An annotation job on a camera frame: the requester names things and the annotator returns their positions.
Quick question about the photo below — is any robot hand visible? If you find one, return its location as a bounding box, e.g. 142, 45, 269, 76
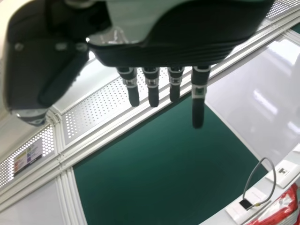
2, 0, 275, 129

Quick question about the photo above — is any white panel with black port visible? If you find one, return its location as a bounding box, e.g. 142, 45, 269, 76
225, 186, 273, 221

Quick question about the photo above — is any white perforated cable duct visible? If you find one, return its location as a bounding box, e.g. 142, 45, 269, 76
0, 0, 300, 190

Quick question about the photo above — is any red biscuit packet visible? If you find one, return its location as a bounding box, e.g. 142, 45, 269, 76
245, 182, 300, 225

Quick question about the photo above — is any grey cable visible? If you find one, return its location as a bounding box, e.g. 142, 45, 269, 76
242, 157, 277, 210

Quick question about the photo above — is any white panel with small socket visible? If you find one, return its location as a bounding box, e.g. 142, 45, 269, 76
264, 161, 300, 189

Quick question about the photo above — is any coloured label sticker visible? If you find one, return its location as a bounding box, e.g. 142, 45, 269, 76
13, 137, 45, 177

